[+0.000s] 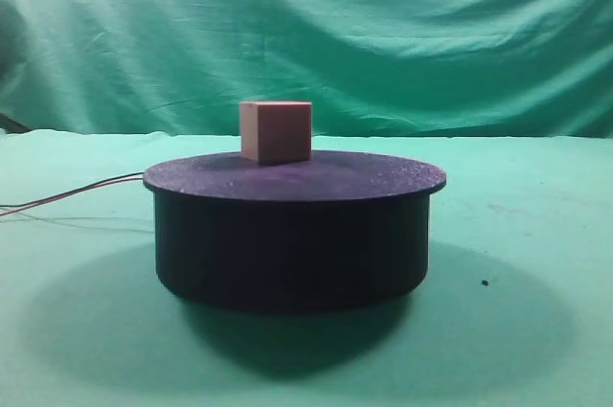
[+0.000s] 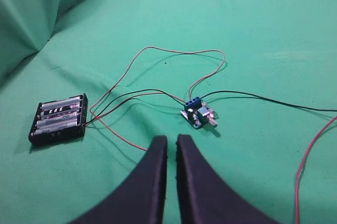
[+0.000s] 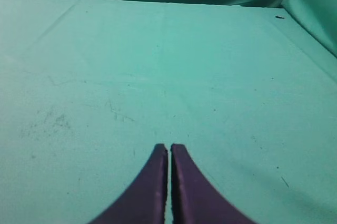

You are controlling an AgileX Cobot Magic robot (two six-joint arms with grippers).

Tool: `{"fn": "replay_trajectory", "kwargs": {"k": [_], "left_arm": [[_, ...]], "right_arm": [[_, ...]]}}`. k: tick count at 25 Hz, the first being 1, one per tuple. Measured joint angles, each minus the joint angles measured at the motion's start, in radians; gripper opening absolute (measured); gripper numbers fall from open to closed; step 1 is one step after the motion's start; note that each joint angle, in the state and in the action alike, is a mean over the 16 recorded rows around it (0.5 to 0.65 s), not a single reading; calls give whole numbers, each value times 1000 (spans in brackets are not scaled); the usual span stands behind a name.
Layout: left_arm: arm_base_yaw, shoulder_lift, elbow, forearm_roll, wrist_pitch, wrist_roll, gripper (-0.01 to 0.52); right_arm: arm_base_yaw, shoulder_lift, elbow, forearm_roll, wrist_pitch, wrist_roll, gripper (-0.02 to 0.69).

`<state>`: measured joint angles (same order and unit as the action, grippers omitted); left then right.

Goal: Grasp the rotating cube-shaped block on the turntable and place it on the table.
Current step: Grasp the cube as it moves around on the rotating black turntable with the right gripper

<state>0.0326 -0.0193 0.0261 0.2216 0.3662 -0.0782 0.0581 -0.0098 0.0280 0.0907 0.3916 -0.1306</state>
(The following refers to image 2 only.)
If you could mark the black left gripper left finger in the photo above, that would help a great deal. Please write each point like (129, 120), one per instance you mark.
(140, 198)

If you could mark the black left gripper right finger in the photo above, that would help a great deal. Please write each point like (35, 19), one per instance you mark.
(203, 196)

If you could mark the blue motor controller board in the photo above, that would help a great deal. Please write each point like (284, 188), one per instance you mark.
(198, 113)

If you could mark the silver aa battery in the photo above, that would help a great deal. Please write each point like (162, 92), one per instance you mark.
(60, 103)
(54, 128)
(55, 120)

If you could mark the black battery holder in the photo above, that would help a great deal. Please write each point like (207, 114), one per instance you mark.
(60, 135)

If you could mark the silver AA battery top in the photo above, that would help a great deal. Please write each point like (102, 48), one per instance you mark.
(60, 103)

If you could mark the silver AA battery bottom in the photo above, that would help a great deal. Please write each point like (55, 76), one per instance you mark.
(54, 128)

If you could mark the black striped AA battery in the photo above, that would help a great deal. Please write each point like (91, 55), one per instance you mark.
(59, 111)

